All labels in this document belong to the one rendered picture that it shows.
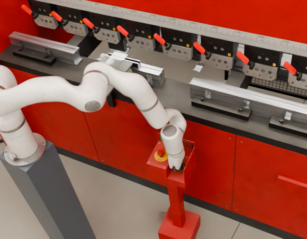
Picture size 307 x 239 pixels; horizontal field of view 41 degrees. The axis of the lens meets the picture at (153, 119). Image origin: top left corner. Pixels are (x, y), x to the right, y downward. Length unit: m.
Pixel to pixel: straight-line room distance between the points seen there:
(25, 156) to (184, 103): 0.83
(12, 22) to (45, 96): 1.29
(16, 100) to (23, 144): 0.29
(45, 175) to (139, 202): 1.00
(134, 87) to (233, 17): 0.51
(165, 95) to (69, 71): 0.62
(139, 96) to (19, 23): 1.48
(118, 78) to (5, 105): 0.44
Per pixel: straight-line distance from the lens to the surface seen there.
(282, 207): 2.44
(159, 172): 2.06
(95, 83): 1.57
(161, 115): 1.69
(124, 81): 1.57
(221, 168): 2.33
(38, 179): 1.98
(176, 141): 1.81
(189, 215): 2.63
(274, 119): 2.05
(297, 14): 1.69
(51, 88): 1.61
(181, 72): 3.67
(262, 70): 1.89
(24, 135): 1.84
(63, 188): 2.16
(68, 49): 2.50
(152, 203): 2.83
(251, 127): 2.05
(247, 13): 1.74
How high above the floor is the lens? 2.41
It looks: 47 degrees down
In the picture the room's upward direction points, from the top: 9 degrees counter-clockwise
